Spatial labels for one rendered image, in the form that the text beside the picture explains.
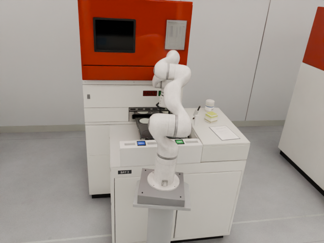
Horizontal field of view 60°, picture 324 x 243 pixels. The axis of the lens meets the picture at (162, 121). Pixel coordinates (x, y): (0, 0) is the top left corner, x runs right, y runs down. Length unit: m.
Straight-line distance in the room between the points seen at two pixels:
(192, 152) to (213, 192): 0.41
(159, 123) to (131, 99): 0.93
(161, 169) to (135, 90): 0.93
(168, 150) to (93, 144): 1.13
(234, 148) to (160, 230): 0.74
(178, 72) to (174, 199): 0.73
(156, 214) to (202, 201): 0.55
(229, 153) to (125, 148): 0.72
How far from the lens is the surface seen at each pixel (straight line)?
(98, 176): 2.71
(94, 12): 2.14
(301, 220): 3.11
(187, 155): 1.93
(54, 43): 3.78
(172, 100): 1.55
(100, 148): 2.54
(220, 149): 1.98
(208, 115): 2.22
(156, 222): 1.81
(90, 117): 2.40
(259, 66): 4.35
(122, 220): 2.19
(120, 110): 2.38
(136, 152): 1.84
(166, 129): 1.45
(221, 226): 2.47
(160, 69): 1.70
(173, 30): 2.20
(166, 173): 1.59
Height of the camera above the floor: 1.90
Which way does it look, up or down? 25 degrees down
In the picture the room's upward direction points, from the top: 4 degrees clockwise
